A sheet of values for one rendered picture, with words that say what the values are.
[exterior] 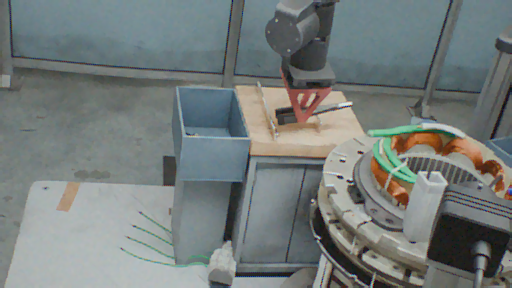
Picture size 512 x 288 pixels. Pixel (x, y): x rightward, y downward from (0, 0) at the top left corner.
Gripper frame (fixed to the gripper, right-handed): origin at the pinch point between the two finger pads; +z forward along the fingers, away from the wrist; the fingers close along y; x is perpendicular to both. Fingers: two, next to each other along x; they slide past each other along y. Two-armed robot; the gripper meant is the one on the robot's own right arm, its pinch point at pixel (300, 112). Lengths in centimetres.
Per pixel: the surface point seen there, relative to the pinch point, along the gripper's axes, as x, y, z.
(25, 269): -45, 2, 29
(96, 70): -36, -202, 102
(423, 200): 7.2, 31.7, -6.9
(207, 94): -13.3, -13.1, 4.0
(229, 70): 25, -199, 101
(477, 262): -9, 67, -31
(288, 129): -1.6, 0.1, 3.1
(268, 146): -5.8, 4.5, 3.3
